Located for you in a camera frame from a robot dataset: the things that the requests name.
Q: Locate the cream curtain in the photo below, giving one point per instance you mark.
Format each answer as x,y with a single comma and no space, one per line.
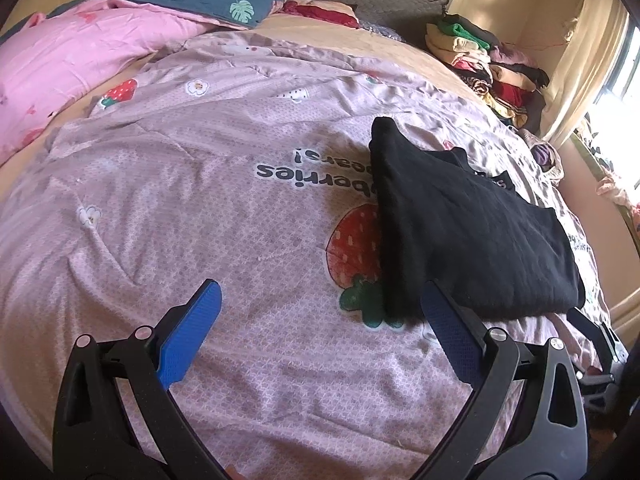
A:
585,60

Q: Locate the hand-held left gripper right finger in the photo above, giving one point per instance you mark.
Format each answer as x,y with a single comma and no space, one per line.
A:
452,337

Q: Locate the stack of folded clothes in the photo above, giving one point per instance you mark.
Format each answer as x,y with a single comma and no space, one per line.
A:
480,65

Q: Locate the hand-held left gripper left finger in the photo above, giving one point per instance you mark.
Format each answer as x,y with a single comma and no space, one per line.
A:
192,332

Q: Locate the purple crumpled cloth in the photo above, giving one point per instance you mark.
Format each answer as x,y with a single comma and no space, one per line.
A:
547,157

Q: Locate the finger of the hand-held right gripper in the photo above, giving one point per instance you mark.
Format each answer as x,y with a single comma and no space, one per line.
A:
595,335
597,390

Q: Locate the dark patterned pillow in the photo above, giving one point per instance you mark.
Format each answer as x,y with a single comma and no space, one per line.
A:
382,31

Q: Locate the pink frilly cloth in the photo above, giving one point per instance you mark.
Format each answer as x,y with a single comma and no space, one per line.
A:
617,192

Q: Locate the pink and blue quilt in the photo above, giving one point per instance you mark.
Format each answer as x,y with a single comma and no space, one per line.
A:
60,60

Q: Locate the red pillow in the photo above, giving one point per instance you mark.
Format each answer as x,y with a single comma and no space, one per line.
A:
320,12

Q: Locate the purple strawberry print blanket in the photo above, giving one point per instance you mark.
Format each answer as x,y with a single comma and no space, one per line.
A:
200,210

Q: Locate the black sweater with orange cuffs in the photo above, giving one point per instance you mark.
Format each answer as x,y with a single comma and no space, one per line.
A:
450,220

